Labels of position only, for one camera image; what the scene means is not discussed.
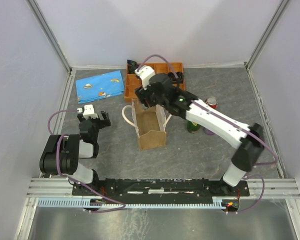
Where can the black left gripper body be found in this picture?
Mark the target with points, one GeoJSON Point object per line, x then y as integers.
{"type": "Point", "coordinates": [96, 123]}

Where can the dark rolled fabric top left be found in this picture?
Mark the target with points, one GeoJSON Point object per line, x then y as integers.
{"type": "Point", "coordinates": [132, 66]}

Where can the burlap canvas tote bag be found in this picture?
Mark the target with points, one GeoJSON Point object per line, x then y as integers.
{"type": "Point", "coordinates": [149, 124]}

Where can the green glass bottle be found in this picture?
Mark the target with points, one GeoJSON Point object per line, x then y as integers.
{"type": "Point", "coordinates": [193, 127]}

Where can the purple soda can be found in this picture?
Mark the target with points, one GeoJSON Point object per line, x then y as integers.
{"type": "Point", "coordinates": [209, 132]}

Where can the dark rolled fabric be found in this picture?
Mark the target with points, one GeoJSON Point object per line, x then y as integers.
{"type": "Point", "coordinates": [132, 66]}
{"type": "Point", "coordinates": [177, 78]}

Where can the dark rolled fabric right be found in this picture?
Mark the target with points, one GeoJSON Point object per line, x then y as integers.
{"type": "Point", "coordinates": [177, 78]}

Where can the aluminium frame rail front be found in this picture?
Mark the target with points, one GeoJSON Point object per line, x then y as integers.
{"type": "Point", "coordinates": [280, 188]}

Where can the wooden compartment tray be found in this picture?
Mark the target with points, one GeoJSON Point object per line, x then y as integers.
{"type": "Point", "coordinates": [132, 81]}

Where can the aluminium frame post right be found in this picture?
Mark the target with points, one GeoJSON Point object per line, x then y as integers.
{"type": "Point", "coordinates": [283, 4]}

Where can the aluminium frame post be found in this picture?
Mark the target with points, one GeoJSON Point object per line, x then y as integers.
{"type": "Point", "coordinates": [36, 10]}
{"type": "Point", "coordinates": [283, 4]}

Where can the aluminium frame post left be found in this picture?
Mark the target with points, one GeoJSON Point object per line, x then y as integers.
{"type": "Point", "coordinates": [36, 10]}

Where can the blue space print cloth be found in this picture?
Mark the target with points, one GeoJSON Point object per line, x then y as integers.
{"type": "Point", "coordinates": [99, 87]}

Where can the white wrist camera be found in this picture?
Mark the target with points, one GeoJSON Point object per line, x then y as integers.
{"type": "Point", "coordinates": [145, 73]}
{"type": "Point", "coordinates": [89, 112]}

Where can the red coke can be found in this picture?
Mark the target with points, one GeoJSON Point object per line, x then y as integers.
{"type": "Point", "coordinates": [212, 102]}

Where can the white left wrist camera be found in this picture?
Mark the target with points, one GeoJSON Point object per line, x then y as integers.
{"type": "Point", "coordinates": [89, 112]}

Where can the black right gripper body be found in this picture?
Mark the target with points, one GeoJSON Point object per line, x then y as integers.
{"type": "Point", "coordinates": [149, 94]}

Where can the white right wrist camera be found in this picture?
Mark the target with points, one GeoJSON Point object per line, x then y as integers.
{"type": "Point", "coordinates": [145, 73]}

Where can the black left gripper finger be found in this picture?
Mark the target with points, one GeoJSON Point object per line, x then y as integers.
{"type": "Point", "coordinates": [105, 123]}
{"type": "Point", "coordinates": [101, 115]}

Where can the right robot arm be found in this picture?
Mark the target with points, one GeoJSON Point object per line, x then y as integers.
{"type": "Point", "coordinates": [248, 141]}

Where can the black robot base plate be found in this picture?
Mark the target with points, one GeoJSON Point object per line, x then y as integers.
{"type": "Point", "coordinates": [169, 191]}

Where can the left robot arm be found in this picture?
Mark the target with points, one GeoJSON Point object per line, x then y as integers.
{"type": "Point", "coordinates": [61, 154]}

